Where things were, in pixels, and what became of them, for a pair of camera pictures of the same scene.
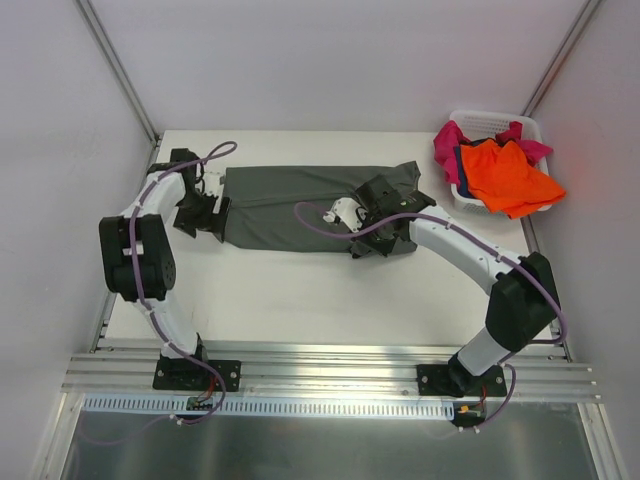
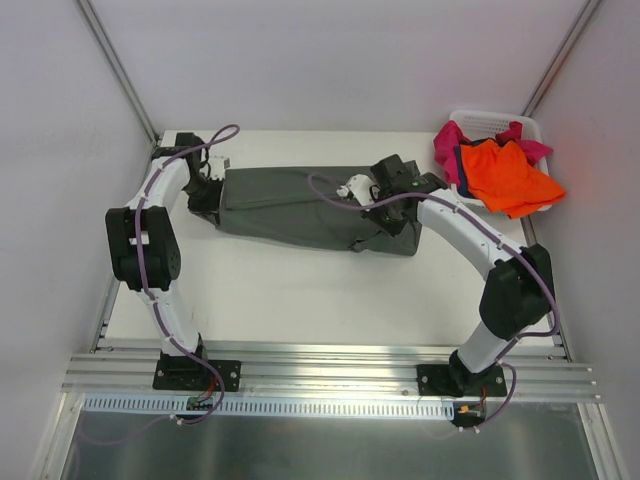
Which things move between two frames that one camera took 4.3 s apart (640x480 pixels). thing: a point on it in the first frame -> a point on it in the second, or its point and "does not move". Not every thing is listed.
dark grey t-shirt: x=283 y=207 does not move
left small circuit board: x=193 y=403 does not move
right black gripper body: x=372 y=242 -> x=388 y=220
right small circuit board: x=472 y=411 does not move
